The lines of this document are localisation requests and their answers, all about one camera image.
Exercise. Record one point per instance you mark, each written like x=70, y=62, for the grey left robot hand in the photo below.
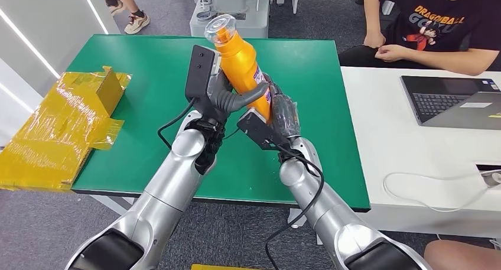
x=231, y=105

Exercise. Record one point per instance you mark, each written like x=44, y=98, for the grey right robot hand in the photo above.
x=285, y=115

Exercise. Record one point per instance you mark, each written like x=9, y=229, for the orange plastic bottle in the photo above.
x=238, y=64

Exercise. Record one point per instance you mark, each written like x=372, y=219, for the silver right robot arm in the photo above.
x=332, y=213

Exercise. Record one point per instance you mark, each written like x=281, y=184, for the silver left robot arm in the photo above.
x=168, y=190

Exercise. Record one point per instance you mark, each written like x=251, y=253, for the white table leg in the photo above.
x=293, y=219
x=113, y=205

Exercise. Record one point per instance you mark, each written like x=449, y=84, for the standing person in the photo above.
x=137, y=21

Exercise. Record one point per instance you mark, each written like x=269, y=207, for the dark grey laptop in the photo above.
x=434, y=100

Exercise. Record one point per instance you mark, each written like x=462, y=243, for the yellow flat item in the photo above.
x=219, y=268

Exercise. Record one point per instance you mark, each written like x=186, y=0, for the yellow taped cardboard box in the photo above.
x=58, y=131

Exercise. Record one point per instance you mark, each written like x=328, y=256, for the seated person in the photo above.
x=438, y=25

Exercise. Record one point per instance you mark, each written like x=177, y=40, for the person's knee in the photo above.
x=462, y=256

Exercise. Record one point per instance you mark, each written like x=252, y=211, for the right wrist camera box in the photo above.
x=258, y=129

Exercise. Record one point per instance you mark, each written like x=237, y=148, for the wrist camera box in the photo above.
x=258, y=129
x=197, y=76

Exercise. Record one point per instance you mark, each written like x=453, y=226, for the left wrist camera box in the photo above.
x=197, y=76

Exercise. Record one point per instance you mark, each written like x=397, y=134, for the pale grey machine pedestal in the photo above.
x=250, y=10

